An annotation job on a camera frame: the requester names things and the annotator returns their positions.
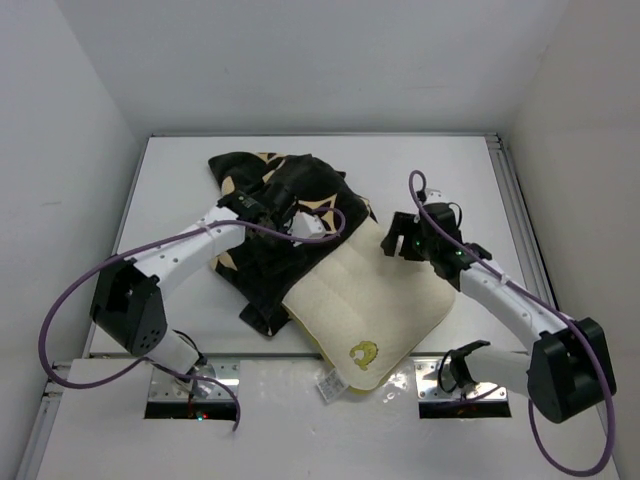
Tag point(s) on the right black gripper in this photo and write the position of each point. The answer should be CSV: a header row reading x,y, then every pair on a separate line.
x,y
402,224

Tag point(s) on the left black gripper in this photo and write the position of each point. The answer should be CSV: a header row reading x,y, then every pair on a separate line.
x,y
284,222

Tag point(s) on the black floral plush pillowcase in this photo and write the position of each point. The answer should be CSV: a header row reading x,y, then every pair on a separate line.
x,y
263,269

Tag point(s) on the cream pillow with yellow edge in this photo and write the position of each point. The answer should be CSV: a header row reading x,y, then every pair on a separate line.
x,y
365,311

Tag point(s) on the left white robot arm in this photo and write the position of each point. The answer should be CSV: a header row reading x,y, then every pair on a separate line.
x,y
129,301

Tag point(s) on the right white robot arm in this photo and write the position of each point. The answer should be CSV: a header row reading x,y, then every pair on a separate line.
x,y
566,368

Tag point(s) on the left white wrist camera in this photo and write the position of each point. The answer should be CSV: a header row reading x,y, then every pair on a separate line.
x,y
307,227

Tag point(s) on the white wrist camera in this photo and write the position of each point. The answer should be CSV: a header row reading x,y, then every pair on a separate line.
x,y
431,196
307,227

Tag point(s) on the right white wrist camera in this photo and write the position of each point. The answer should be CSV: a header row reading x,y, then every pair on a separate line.
x,y
431,196

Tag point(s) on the right aluminium frame rail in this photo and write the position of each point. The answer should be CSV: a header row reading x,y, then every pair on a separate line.
x,y
532,265

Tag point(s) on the aluminium frame rail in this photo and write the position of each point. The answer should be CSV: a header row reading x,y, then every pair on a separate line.
x,y
532,265
41,431

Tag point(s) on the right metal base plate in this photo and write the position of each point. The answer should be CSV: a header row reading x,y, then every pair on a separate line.
x,y
428,390

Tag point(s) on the metal base plate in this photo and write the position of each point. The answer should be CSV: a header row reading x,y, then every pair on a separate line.
x,y
214,383
428,390

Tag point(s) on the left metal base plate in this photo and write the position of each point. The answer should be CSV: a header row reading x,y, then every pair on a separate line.
x,y
214,383

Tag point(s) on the left aluminium frame rail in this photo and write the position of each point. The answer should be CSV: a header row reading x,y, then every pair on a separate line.
x,y
41,431

